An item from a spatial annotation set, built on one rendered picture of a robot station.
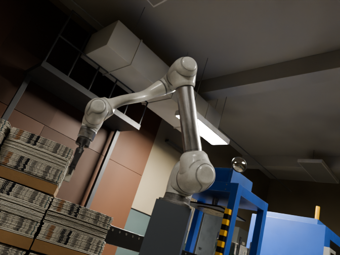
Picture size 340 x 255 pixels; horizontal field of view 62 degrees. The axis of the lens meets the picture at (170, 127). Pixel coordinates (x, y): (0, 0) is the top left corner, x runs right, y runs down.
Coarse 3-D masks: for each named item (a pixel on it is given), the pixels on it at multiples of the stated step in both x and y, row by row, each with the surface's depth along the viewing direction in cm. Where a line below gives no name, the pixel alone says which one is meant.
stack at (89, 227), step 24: (0, 192) 116; (24, 192) 120; (0, 216) 115; (24, 216) 117; (48, 216) 122; (72, 216) 126; (96, 216) 130; (48, 240) 120; (72, 240) 124; (96, 240) 128
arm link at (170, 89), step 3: (165, 75) 175; (162, 78) 177; (165, 78) 174; (162, 81) 175; (165, 81) 175; (168, 81) 172; (165, 84) 174; (168, 84) 174; (171, 84) 172; (168, 87) 175; (171, 87) 174; (168, 90) 176; (171, 90) 177; (174, 90) 177; (168, 93) 179
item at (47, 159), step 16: (16, 128) 130; (16, 144) 127; (32, 144) 130; (48, 144) 132; (0, 160) 123; (16, 160) 125; (32, 160) 128; (48, 160) 130; (64, 160) 133; (32, 176) 127; (48, 176) 129
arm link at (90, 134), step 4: (80, 128) 153; (84, 128) 151; (88, 128) 151; (80, 132) 151; (84, 132) 150; (88, 132) 151; (92, 132) 152; (96, 132) 155; (80, 136) 151; (84, 136) 150; (88, 136) 151; (92, 136) 152; (92, 140) 153
